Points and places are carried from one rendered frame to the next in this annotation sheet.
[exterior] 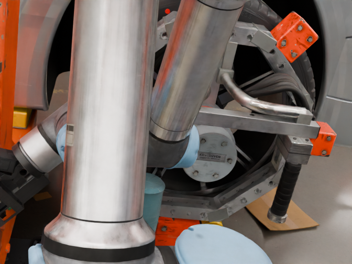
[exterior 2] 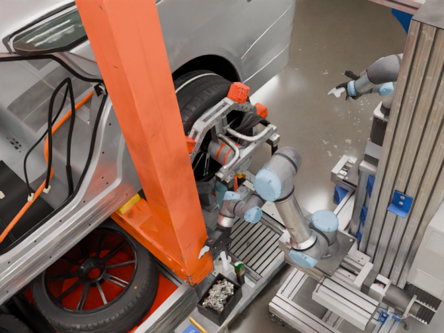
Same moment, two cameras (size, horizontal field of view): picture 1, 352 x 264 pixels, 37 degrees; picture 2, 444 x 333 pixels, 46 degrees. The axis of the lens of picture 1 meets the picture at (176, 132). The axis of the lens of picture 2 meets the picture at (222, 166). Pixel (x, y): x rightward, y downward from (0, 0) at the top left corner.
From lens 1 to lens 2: 180 cm
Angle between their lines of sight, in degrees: 34
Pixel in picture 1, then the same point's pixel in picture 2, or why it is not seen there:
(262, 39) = (233, 106)
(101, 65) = (295, 215)
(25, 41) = (127, 172)
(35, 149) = (229, 222)
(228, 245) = (323, 217)
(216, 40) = not seen: hidden behind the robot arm
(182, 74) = not seen: hidden behind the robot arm
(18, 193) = (227, 236)
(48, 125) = (227, 213)
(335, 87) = (244, 76)
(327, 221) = not seen: hidden behind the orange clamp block
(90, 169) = (302, 232)
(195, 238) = (317, 222)
